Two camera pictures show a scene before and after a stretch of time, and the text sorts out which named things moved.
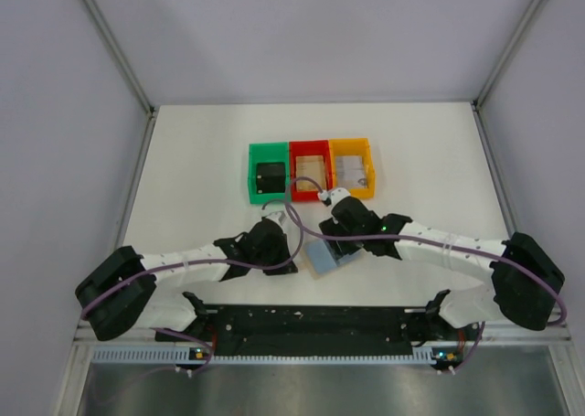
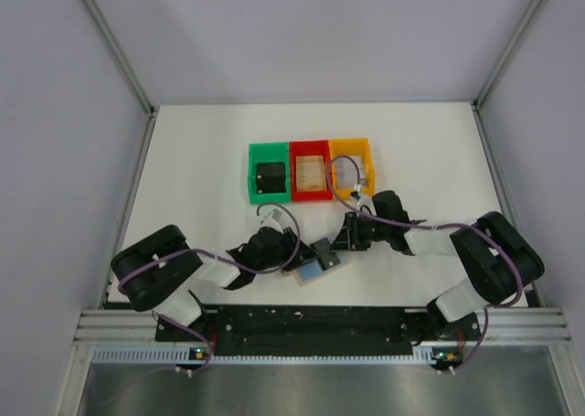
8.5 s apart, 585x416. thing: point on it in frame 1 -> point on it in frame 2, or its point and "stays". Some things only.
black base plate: [326, 331] stays
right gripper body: [343, 248] -> [350, 231]
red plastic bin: [308, 148] stays
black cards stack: [270, 177] stays
